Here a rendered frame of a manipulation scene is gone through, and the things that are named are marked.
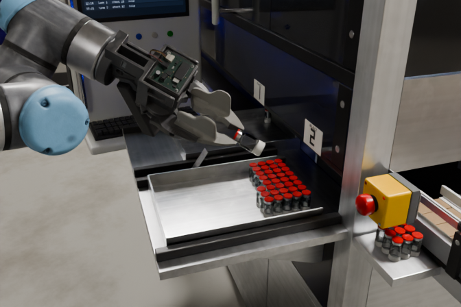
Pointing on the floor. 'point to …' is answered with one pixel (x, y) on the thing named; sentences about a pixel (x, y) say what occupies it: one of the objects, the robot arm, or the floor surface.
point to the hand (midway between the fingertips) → (230, 134)
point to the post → (373, 113)
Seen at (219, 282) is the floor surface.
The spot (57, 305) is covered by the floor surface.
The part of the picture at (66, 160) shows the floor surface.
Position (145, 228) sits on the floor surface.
